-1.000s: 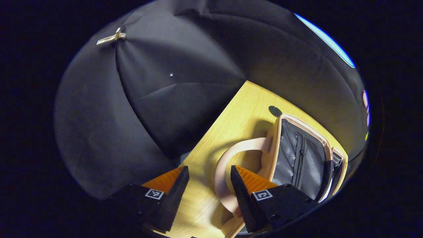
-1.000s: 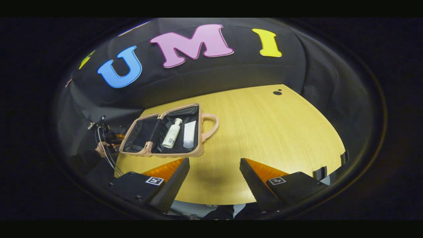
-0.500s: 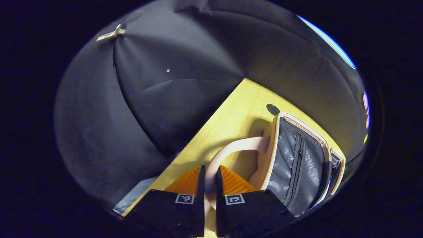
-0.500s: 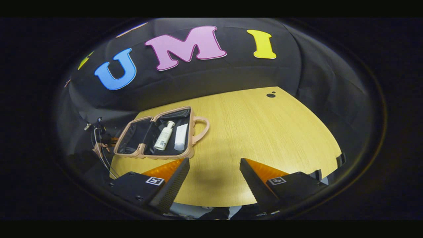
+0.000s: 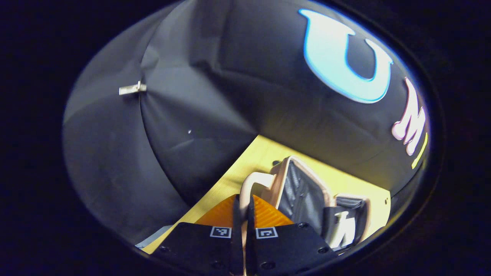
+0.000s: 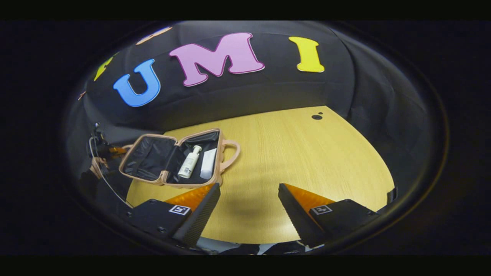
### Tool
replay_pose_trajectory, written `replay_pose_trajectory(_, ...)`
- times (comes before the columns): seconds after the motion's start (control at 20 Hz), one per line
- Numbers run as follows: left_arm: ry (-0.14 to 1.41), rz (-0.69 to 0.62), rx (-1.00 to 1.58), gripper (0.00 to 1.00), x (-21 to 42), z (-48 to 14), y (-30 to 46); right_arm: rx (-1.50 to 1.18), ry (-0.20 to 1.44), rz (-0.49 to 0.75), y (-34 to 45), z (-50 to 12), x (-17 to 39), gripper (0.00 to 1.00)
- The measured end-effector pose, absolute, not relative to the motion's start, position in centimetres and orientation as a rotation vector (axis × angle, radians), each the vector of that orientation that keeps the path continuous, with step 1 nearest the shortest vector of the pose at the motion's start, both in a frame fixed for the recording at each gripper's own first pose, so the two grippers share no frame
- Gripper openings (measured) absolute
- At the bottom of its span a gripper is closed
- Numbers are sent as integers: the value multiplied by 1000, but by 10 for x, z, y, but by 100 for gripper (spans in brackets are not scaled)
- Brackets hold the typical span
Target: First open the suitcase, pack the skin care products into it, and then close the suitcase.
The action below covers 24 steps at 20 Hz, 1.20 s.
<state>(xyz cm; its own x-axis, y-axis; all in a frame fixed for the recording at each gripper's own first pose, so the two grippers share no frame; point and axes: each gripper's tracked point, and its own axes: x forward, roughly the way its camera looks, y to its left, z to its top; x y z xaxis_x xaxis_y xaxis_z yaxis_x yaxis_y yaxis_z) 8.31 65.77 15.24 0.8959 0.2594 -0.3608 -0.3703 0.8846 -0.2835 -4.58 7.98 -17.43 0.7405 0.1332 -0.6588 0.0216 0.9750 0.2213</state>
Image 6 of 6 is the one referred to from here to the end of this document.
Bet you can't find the pink suitcase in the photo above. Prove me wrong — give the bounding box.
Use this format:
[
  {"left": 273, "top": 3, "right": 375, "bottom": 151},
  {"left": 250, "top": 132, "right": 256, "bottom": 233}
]
[{"left": 118, "top": 128, "right": 241, "bottom": 189}]

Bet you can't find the black backdrop cloth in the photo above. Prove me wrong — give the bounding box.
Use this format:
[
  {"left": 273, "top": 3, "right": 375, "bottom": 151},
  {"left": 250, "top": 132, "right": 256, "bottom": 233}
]
[{"left": 65, "top": 21, "right": 430, "bottom": 192}]

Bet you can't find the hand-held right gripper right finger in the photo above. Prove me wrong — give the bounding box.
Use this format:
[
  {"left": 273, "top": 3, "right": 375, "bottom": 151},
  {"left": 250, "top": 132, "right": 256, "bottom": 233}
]
[{"left": 278, "top": 183, "right": 381, "bottom": 248}]

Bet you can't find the white pump bottle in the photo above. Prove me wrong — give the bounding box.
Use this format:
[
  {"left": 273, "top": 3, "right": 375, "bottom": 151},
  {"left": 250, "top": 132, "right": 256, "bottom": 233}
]
[{"left": 178, "top": 145, "right": 203, "bottom": 179}]

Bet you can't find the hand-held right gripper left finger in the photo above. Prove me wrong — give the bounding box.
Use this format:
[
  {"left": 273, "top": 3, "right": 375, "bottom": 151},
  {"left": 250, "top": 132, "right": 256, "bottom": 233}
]
[{"left": 126, "top": 182, "right": 222, "bottom": 248}]

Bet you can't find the white cable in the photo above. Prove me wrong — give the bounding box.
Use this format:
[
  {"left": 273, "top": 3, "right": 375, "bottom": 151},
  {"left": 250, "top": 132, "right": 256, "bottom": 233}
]
[{"left": 88, "top": 136, "right": 135, "bottom": 209}]

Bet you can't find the white tube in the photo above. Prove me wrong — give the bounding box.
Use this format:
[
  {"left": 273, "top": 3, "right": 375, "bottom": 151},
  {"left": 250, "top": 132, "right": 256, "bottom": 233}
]
[{"left": 199, "top": 148, "right": 217, "bottom": 179}]

